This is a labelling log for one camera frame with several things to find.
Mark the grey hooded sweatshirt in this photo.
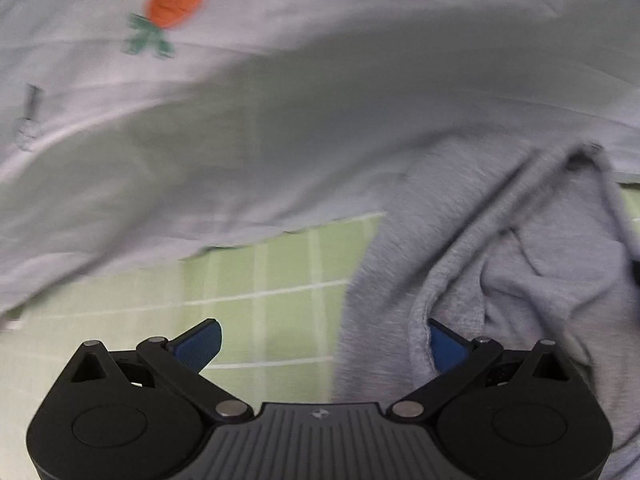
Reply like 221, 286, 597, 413
333, 133, 639, 479

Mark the green grid cutting mat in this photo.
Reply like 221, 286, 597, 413
1, 191, 639, 479

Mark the white carrot print storage bag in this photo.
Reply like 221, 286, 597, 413
1, 0, 639, 311

